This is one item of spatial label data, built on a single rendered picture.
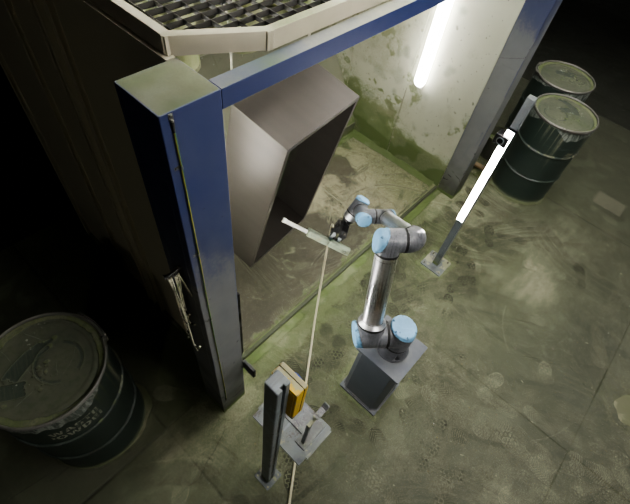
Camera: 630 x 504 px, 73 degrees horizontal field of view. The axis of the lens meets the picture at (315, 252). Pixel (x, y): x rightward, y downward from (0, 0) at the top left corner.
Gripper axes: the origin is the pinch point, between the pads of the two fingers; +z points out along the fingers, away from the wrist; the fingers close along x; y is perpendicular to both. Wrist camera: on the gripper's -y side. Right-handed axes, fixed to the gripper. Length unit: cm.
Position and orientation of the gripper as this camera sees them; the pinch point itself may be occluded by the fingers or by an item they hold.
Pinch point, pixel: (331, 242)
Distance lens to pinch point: 274.8
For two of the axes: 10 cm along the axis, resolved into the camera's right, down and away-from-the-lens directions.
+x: -8.6, -4.3, -2.9
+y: 0.2, -5.9, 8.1
